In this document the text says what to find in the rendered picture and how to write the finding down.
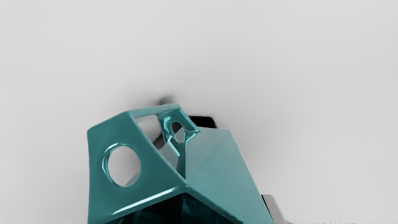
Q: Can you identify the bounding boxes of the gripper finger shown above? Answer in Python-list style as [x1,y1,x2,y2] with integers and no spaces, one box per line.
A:
[261,194,294,224]

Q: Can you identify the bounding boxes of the teal faceted mug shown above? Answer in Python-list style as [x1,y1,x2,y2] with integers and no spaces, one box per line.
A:
[86,103,275,224]

